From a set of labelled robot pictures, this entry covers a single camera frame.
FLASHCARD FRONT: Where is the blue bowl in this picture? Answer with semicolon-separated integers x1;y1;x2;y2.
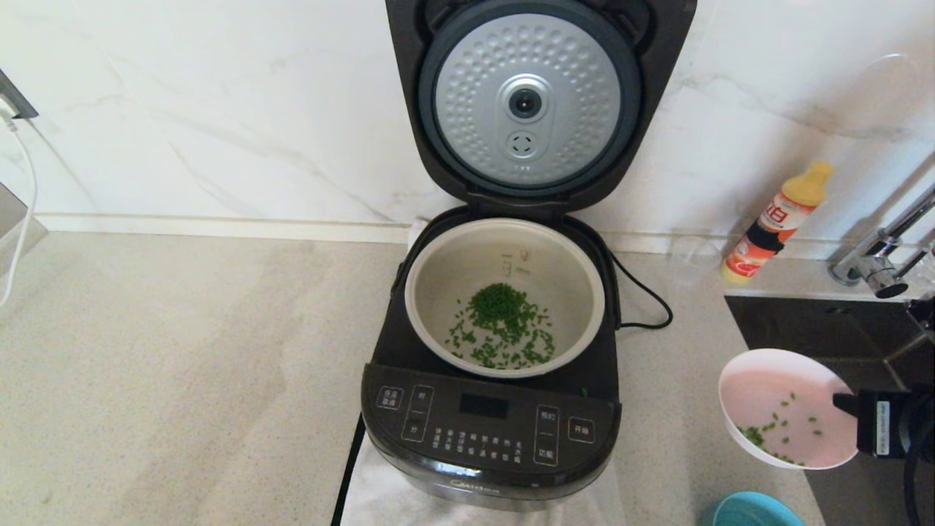
703;491;806;526

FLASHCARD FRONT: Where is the black power cord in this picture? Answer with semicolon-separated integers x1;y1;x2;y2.
606;248;673;328

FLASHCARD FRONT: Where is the clear plastic cup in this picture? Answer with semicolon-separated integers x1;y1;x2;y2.
668;230;724;284

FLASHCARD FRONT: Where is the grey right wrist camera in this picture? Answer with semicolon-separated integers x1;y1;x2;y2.
906;292;935;331

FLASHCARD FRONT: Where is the dark grey rice cooker lid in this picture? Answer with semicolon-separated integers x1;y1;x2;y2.
386;0;698;213

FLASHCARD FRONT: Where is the dark grey rice cooker body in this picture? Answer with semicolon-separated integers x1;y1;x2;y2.
360;208;623;511

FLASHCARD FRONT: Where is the yellow orange detergent bottle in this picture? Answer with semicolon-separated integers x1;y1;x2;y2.
721;161;834;284

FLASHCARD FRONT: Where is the pink bowl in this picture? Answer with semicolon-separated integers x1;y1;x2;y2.
718;348;859;470

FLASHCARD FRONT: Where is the white wall cable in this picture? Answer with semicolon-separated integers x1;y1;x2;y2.
0;110;39;308

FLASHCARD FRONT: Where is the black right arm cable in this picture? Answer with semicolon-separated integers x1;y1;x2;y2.
904;438;935;526

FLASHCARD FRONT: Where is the stainless steel sink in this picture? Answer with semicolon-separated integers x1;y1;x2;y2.
725;294;935;526

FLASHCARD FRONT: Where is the dark wall socket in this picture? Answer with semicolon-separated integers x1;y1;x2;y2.
0;67;41;121

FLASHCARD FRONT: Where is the chrome faucet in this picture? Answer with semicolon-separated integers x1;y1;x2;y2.
828;183;935;299

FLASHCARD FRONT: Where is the beige inner pot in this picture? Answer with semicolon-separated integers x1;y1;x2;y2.
404;218;607;378

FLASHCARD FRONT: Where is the grey flat panel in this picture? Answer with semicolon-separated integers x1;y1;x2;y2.
0;181;50;282

